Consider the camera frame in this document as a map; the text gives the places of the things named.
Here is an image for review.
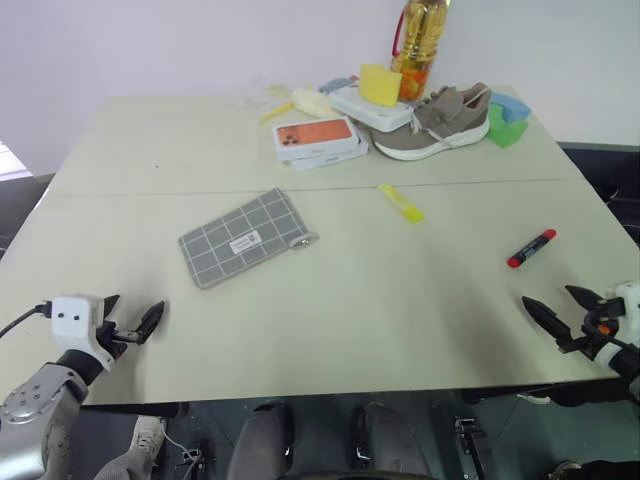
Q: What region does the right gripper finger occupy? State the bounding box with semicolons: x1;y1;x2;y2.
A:
564;284;609;310
521;295;572;347

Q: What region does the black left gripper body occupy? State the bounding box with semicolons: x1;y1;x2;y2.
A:
94;318;145;362

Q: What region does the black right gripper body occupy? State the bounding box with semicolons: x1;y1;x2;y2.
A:
556;298;627;359

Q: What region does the grey checked pouch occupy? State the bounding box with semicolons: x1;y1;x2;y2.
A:
177;187;321;292

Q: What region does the red and black marker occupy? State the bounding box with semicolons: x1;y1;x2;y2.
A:
506;228;558;269

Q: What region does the white sneaker under table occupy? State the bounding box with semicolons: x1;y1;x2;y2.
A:
129;414;169;472

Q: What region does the black metal stand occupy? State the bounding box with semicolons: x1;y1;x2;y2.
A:
451;416;495;480

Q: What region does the grey rounded leg shape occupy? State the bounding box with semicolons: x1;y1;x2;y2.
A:
228;401;297;480

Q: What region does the yellow highlighter pen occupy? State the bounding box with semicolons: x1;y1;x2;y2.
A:
376;182;427;226

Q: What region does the green sponge block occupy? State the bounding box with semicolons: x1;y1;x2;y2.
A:
486;103;532;150

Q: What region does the blue sponge block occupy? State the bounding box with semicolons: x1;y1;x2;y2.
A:
489;91;533;123

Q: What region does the taupe sneaker with white sole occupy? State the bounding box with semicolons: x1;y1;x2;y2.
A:
369;81;494;162

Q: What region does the clear plastic wrapper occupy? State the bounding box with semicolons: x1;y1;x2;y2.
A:
228;81;292;112

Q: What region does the white box with orange phone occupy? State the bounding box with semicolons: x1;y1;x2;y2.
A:
271;117;370;163

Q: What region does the white flat box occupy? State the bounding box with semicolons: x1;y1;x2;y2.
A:
328;86;417;134

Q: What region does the yellow sponge block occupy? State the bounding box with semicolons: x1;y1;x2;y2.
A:
359;63;403;108

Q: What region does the cooking oil bottle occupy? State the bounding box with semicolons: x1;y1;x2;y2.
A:
389;0;452;104

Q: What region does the blue and pink sponge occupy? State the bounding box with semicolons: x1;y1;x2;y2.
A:
317;75;362;96

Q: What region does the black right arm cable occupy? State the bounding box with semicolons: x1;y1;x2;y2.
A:
581;313;640;352

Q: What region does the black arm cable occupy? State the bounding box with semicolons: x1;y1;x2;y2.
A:
581;313;640;352
0;298;54;339

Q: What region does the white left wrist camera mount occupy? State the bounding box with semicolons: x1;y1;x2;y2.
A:
49;294;114;372

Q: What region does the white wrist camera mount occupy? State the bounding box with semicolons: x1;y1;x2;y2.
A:
49;294;114;372
593;281;640;372

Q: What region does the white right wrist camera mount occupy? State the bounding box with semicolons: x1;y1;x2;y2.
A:
593;281;640;372

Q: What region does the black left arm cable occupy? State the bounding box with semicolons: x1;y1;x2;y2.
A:
0;298;54;339

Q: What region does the cream brush with yellow handle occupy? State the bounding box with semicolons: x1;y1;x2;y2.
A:
256;86;334;127

